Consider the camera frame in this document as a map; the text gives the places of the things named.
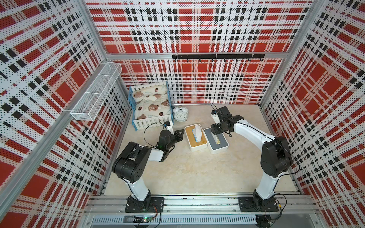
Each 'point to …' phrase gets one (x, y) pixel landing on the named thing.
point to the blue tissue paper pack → (197, 132)
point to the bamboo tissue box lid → (191, 138)
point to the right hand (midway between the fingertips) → (217, 128)
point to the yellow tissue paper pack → (216, 138)
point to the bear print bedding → (151, 100)
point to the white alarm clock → (180, 113)
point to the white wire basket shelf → (86, 108)
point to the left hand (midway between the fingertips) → (186, 129)
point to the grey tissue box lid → (224, 142)
